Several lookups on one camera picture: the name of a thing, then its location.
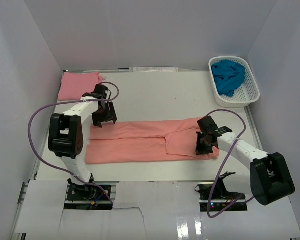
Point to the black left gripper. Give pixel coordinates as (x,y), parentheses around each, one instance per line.
(105,116)

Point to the salmon orange t shirt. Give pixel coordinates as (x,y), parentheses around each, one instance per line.
(145,142)

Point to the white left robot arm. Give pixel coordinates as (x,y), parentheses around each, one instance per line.
(66,137)

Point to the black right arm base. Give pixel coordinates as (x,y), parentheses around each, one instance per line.
(221,197)

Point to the folded pink t shirt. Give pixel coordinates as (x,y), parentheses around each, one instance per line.
(74,85)

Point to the blue t shirt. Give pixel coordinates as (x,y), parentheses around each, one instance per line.
(228,76)

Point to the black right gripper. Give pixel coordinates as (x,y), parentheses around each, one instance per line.
(203,143)

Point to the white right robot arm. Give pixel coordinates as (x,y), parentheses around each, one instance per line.
(270,179)

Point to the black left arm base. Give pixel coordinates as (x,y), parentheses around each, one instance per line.
(90,199)

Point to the white plastic basket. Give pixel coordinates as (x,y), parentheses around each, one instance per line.
(246,94)

